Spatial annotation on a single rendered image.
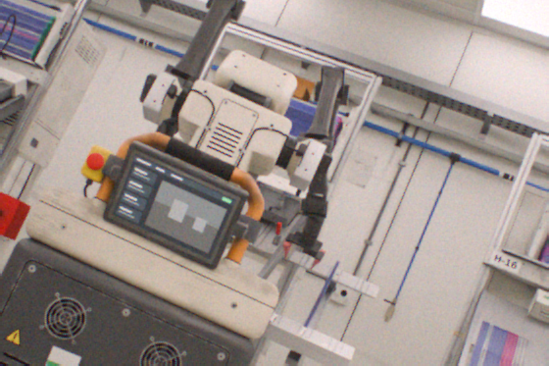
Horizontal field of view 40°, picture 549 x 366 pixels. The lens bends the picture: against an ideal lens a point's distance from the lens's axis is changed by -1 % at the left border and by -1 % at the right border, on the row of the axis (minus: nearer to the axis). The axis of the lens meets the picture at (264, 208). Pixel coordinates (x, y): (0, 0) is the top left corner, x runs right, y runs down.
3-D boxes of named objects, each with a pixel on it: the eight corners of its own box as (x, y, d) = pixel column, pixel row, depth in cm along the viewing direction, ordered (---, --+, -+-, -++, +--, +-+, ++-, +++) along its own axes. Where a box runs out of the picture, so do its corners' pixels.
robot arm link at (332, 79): (320, 54, 242) (350, 58, 241) (318, 87, 252) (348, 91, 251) (293, 148, 213) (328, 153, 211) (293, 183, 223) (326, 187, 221)
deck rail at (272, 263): (231, 328, 261) (233, 316, 257) (225, 326, 261) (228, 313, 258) (308, 221, 315) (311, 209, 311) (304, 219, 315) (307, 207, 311)
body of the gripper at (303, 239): (294, 235, 262) (301, 218, 258) (322, 246, 260) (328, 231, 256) (288, 243, 257) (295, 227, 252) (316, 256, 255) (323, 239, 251)
